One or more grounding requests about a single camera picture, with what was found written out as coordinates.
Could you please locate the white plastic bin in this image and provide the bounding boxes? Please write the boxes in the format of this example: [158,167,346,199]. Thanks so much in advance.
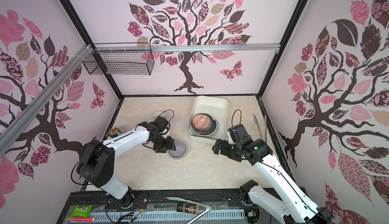
[186,96,229,144]

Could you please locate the red patterned bowl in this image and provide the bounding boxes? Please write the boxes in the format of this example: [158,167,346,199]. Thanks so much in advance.
[191,114,216,133]

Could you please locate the green snack packet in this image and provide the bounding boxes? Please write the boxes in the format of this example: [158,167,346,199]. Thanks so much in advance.
[70,205,93,218]

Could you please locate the wooden tongs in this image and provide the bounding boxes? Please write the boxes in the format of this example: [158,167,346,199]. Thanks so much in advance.
[254,114,267,143]

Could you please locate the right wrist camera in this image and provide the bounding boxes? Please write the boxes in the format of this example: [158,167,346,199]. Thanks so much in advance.
[228,124,253,146]

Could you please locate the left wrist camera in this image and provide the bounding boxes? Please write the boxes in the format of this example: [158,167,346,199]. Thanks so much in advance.
[153,116,169,133]

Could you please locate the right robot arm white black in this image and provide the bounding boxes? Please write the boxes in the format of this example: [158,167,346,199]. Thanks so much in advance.
[212,139,332,224]

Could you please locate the black wire basket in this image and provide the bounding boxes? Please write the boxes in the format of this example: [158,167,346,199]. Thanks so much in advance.
[83,42,155,76]

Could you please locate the light green plastic tongs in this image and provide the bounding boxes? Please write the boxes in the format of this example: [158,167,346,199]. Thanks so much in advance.
[166,197,214,224]

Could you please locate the teal blue patterned plate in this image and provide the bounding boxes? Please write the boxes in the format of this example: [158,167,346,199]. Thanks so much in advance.
[190,114,217,136]

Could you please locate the purple grey mug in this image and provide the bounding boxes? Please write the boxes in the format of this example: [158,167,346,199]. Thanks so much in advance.
[153,112,166,121]

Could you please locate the small brown bottle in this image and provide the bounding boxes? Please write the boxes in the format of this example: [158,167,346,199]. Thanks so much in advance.
[176,202,200,215]

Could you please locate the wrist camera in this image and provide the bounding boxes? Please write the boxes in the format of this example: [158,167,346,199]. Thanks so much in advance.
[153,116,169,133]
[228,124,253,146]

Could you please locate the pink marker pen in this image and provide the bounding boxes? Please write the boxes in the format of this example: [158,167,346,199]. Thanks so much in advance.
[69,217,95,222]

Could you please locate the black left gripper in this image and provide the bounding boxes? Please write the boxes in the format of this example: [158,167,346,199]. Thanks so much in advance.
[150,134,176,153]

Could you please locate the lavender bowl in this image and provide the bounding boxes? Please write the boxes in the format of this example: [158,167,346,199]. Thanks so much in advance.
[168,141,187,160]

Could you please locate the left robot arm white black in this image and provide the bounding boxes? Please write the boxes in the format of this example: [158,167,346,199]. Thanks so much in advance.
[76,117,176,207]

